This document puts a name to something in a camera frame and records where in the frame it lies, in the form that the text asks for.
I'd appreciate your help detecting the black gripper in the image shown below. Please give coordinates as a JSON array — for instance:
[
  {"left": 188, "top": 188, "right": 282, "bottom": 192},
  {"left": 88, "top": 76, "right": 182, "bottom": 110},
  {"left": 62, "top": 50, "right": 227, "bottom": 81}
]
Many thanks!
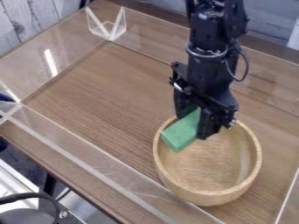
[{"left": 170, "top": 43, "right": 239, "bottom": 140}]

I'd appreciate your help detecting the green rectangular block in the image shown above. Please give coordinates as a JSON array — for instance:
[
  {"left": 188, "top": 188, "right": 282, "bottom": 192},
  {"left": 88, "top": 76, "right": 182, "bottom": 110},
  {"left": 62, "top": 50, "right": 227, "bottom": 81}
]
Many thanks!
[{"left": 162, "top": 108, "right": 202, "bottom": 153}]

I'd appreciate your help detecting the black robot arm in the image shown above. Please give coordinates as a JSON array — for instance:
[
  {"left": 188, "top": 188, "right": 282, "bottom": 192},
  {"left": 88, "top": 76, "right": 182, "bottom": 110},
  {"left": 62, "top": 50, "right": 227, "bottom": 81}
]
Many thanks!
[{"left": 170, "top": 0, "right": 249, "bottom": 140}]

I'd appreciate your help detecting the brown wooden bowl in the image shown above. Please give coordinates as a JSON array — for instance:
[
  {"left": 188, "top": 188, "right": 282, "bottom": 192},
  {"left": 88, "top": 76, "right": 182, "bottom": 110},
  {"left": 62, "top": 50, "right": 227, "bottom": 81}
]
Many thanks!
[{"left": 152, "top": 117, "right": 263, "bottom": 207}]

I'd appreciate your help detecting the black table leg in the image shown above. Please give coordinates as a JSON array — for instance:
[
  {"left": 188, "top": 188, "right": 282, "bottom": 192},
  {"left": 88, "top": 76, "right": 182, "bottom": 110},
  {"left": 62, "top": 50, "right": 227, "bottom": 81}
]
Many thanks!
[{"left": 43, "top": 174, "right": 58, "bottom": 196}]

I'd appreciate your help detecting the blue object at left edge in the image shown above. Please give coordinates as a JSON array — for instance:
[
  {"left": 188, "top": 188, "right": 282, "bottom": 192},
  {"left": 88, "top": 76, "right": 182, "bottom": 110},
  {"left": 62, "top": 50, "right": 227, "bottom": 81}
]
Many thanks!
[{"left": 0, "top": 93, "right": 15, "bottom": 102}]

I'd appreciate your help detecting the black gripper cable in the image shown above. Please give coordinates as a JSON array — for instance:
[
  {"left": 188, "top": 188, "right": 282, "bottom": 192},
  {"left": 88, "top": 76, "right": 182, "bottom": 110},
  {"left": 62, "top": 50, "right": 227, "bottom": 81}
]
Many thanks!
[{"left": 223, "top": 40, "right": 251, "bottom": 82}]

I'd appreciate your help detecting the clear acrylic enclosure wall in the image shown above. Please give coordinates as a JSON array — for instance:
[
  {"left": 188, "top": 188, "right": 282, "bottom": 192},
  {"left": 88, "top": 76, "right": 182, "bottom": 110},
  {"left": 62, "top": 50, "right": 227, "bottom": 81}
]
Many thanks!
[{"left": 0, "top": 6, "right": 299, "bottom": 224}]

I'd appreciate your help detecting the black cable on floor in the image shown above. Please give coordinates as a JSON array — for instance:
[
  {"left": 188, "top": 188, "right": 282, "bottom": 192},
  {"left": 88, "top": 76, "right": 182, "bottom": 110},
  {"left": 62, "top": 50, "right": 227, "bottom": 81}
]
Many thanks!
[{"left": 0, "top": 192, "right": 62, "bottom": 224}]

